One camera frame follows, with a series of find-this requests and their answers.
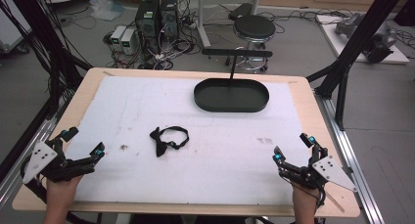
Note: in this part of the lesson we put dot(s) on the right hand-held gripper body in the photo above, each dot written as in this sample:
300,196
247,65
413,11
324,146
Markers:
332,171

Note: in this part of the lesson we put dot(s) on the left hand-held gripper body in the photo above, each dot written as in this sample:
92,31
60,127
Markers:
40,157

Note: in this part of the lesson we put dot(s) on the person's right hand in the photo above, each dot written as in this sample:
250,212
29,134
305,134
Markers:
305,198

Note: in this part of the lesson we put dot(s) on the person's left hand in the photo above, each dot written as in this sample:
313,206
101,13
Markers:
60,191

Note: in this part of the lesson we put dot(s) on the black bow tie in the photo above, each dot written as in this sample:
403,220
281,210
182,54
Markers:
160,145

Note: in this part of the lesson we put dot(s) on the white table mat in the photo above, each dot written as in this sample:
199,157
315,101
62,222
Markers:
202,158

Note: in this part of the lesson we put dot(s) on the white floor board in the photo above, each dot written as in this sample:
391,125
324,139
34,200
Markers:
329,35

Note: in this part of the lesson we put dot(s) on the white power supply unit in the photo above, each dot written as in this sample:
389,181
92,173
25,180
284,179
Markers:
128,41
117,36

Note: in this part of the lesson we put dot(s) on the grey robot part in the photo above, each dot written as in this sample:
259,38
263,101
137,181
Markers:
380,43

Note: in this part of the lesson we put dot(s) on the grey equipment case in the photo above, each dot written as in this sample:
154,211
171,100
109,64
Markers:
11,28

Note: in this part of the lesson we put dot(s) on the black round stool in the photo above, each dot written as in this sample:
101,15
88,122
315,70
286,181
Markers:
254,27

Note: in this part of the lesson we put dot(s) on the clear plastic bag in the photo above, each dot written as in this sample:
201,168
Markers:
106,8

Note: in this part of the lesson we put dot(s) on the black computer tower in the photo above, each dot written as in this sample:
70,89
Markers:
169,17
147,18

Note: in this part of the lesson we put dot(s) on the black flat foot pedal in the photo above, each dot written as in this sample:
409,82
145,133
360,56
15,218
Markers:
239,11

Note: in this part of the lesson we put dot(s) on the white desk leg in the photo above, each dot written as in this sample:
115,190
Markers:
256,0
203,22

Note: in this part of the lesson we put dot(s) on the aluminium rail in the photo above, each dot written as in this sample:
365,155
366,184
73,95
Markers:
352,158
23,165

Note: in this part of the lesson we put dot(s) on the black camera stand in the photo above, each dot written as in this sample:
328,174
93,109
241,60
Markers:
230,97

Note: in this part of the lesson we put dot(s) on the black metal frame post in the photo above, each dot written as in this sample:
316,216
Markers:
359,38
39,31

